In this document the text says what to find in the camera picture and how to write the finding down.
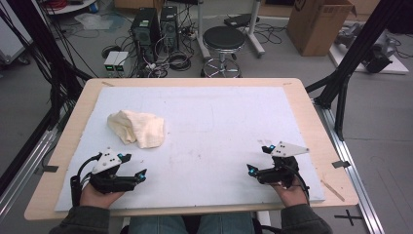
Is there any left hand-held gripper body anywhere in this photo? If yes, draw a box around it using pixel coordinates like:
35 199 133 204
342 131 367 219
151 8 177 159
89 147 137 195

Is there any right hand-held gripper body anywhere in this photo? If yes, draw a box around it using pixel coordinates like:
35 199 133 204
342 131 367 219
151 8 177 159
256 140 310 188

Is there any cream printed towel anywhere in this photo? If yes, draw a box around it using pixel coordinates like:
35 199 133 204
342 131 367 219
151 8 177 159
106 109 167 150

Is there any person's left hand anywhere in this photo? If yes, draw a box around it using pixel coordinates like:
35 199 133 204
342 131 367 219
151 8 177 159
80 181 126 210

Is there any person's right hand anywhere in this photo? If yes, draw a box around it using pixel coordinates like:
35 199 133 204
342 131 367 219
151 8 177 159
272 176 310 208

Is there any person's left leg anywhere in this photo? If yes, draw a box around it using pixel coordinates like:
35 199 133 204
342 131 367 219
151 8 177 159
128 214 186 234

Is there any person's leg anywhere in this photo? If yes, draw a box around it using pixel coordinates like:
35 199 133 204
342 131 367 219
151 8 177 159
128 214 186 234
199 213 256 234

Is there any thin wooden stick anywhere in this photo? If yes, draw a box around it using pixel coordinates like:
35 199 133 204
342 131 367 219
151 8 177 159
320 179 346 203

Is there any person's right leg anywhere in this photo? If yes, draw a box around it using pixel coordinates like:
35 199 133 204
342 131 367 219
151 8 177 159
199 213 256 234

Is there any white foam mat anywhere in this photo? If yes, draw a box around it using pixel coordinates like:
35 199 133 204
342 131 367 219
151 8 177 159
55 86 326 213

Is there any black tape cross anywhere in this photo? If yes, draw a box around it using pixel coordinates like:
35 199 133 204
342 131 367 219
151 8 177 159
334 209 363 227

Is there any white power supply box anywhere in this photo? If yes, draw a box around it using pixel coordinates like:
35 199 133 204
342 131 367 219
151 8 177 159
113 51 130 73
103 51 121 72

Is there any white table leg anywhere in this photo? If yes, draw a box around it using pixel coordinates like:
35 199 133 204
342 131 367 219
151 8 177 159
196 0 212 61
247 0 266 59

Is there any black round stool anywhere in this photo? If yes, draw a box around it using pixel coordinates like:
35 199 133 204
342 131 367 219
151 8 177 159
200 25 246 78

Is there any large black computer tower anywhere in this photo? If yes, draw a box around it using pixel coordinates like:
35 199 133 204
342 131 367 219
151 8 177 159
131 7 161 63

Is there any brown cardboard box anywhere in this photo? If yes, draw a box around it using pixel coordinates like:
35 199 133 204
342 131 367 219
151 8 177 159
286 0 357 58

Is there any flat black device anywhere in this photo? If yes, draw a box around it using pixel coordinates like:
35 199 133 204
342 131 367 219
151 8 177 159
223 13 261 28

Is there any slim black computer tower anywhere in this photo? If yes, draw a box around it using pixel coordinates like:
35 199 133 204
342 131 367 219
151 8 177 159
160 5 180 53

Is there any clear plastic sheet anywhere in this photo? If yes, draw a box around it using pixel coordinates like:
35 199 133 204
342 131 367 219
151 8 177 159
74 13 115 31

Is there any white board with robot parts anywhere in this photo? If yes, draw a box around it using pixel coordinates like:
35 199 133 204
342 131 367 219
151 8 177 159
328 22 410 75

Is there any round white table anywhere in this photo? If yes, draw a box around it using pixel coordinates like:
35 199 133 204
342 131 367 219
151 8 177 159
43 0 98 16

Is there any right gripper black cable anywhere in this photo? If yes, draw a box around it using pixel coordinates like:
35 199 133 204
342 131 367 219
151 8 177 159
282 162 311 206

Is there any aluminium rail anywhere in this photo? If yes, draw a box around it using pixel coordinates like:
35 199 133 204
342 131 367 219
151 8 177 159
0 130 59 222
313 98 386 234

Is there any coiled black cable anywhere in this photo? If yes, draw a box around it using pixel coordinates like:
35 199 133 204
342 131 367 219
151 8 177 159
168 52 193 72

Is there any black metal frame post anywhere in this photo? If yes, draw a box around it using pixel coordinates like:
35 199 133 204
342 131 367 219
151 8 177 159
0 0 94 131
305 0 403 141

